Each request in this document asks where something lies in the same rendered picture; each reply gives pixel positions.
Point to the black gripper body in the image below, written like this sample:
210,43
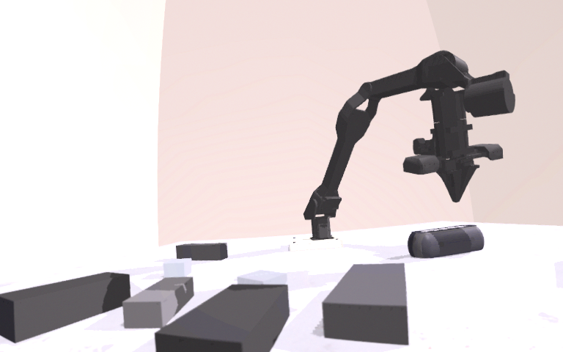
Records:
451,142

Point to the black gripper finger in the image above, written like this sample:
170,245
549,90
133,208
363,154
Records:
466,175
452,180

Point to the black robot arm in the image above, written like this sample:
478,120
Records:
438,74

